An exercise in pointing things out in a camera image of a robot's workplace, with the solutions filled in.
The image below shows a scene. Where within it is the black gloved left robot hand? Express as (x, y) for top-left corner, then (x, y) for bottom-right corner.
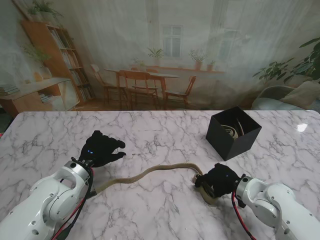
(78, 130), (127, 168)

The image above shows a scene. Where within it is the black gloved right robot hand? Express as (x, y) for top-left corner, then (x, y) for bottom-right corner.
(194, 163), (245, 198)

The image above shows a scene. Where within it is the black storage box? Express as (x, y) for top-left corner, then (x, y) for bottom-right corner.
(205, 106), (263, 161)

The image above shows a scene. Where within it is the beige woven belt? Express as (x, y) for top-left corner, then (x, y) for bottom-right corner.
(219, 123), (242, 139)
(94, 162), (218, 205)

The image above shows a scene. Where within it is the printed room scene backdrop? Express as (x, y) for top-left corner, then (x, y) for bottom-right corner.
(0, 0), (320, 112)

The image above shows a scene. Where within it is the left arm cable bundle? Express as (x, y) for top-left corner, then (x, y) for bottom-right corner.
(52, 168), (96, 240)

